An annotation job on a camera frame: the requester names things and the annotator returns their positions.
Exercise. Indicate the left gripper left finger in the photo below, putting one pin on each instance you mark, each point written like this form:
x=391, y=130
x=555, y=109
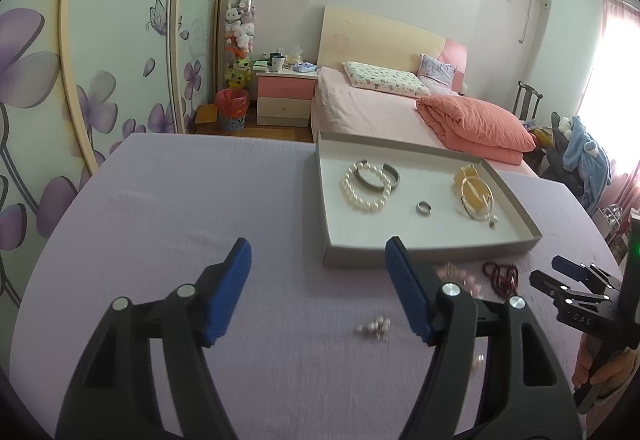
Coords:
x=112, y=394

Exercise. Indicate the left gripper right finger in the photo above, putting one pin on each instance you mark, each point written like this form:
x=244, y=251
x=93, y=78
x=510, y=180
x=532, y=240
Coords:
x=525, y=394

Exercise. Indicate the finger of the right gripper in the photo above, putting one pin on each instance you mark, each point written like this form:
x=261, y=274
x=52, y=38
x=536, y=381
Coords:
x=577, y=272
x=550, y=287

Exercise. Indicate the grey cardboard jewelry tray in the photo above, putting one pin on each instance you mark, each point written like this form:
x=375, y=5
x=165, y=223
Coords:
x=423, y=211

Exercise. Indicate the person's right hand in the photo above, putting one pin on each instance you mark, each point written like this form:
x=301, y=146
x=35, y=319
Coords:
x=611, y=376

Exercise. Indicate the amber yellow bangle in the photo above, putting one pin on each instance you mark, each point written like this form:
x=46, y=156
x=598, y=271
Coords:
x=465, y=171

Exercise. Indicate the blue plush robe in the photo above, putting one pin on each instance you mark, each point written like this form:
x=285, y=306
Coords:
x=578, y=161

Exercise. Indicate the folded coral duvet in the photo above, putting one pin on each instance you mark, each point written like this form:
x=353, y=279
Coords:
x=476, y=127

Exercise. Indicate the dark wooden chair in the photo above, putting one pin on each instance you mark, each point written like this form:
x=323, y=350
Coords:
x=526, y=102

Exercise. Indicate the pink curtain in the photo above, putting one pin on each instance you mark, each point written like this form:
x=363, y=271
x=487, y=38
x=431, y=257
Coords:
x=610, y=106

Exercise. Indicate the dark metal cuff bangle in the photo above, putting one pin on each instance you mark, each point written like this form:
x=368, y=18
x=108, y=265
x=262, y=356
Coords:
x=369, y=181

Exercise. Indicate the purple table cloth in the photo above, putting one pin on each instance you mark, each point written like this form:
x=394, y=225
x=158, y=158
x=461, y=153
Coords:
x=311, y=352

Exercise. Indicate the pink patterned pillow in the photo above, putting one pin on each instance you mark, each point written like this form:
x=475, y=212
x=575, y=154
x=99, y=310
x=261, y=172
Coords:
x=437, y=71

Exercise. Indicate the bed with pink sheet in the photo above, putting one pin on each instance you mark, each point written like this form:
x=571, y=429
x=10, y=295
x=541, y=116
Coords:
x=341, y=108

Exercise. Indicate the floral white pillow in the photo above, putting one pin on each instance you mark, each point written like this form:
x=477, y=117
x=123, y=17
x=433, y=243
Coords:
x=384, y=80

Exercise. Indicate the cardboard box on floor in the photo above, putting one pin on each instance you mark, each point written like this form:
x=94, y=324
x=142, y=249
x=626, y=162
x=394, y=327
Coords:
x=207, y=114

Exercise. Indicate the beige pink headboard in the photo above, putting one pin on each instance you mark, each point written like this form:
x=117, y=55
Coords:
x=348, y=35

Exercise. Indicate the pink beige nightstand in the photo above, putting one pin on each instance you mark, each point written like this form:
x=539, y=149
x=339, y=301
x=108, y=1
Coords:
x=284, y=98

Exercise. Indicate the red lined waste bin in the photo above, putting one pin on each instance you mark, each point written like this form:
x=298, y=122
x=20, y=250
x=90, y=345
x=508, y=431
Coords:
x=232, y=105

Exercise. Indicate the white mug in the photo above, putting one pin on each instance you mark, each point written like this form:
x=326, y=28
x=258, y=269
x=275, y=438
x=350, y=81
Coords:
x=277, y=63

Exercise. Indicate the floral sliding wardrobe doors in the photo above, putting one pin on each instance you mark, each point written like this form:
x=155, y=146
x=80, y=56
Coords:
x=78, y=77

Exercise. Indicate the plush toy display tube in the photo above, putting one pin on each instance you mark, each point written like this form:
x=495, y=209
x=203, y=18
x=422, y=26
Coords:
x=239, y=34

